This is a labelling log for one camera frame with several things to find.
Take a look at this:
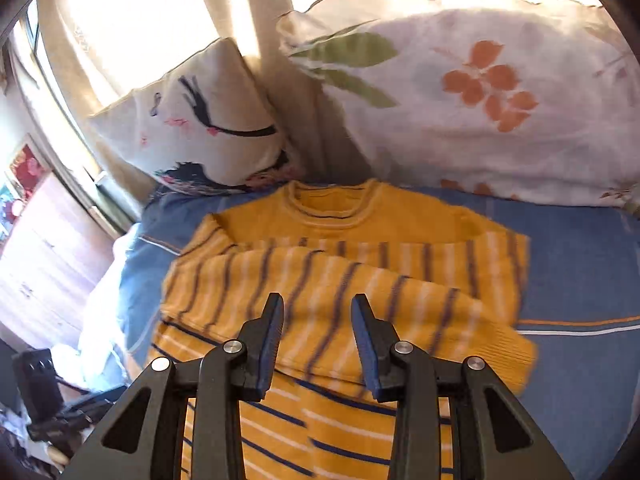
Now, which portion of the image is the white floral pillow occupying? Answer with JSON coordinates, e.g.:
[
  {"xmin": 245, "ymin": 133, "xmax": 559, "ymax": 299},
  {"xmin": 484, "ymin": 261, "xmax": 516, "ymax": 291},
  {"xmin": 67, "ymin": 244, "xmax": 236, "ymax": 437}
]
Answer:
[{"xmin": 276, "ymin": 0, "xmax": 640, "ymax": 209}]

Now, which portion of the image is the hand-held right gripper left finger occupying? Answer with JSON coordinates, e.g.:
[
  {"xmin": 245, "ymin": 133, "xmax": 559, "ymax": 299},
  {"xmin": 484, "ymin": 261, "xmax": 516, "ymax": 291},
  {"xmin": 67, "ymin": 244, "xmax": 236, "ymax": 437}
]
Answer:
[{"xmin": 61, "ymin": 292, "xmax": 285, "ymax": 480}]

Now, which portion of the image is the red picture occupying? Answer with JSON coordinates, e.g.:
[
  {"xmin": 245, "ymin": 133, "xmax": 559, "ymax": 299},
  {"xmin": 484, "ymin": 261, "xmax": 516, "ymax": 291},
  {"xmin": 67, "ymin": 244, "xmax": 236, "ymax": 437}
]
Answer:
[{"xmin": 7, "ymin": 143, "xmax": 51, "ymax": 192}]

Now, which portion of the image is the black device with cables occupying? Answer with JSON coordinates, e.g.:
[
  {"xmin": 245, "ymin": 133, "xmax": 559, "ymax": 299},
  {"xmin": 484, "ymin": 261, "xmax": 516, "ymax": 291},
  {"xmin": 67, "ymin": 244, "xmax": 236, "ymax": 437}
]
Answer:
[{"xmin": 10, "ymin": 348, "xmax": 116, "ymax": 461}]

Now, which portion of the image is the yellow striped sweater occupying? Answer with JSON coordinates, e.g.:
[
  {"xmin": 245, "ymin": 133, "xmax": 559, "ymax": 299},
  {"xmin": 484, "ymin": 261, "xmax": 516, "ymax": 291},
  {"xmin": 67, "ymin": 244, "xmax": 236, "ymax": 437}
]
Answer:
[{"xmin": 146, "ymin": 178, "xmax": 539, "ymax": 480}]

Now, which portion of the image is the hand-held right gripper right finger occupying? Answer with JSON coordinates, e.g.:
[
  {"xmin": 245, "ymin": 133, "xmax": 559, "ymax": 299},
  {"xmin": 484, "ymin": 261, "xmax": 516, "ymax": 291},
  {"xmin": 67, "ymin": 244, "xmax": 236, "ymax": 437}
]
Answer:
[{"xmin": 351, "ymin": 294, "xmax": 576, "ymax": 480}]

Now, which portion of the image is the wooden dresser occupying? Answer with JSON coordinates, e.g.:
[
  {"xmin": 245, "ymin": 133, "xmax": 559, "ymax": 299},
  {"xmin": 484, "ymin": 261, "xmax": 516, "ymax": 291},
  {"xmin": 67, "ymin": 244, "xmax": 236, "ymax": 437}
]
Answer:
[{"xmin": 0, "ymin": 170, "xmax": 126, "ymax": 356}]

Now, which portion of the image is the beige curtain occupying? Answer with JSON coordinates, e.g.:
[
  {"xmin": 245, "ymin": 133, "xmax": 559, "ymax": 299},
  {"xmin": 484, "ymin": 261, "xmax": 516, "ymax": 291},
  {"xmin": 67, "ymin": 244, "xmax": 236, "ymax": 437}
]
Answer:
[{"xmin": 35, "ymin": 0, "xmax": 381, "ymax": 221}]

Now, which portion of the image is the blue striped bed sheet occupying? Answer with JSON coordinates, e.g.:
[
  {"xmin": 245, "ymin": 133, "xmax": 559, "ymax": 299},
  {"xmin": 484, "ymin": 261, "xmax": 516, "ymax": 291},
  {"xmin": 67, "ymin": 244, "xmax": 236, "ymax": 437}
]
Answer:
[{"xmin": 75, "ymin": 184, "xmax": 640, "ymax": 480}]

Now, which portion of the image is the white bird print pillow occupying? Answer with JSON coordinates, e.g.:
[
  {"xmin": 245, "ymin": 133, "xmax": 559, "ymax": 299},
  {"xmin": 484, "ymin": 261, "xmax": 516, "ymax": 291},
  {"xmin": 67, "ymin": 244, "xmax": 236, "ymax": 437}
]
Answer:
[{"xmin": 88, "ymin": 37, "xmax": 307, "ymax": 197}]

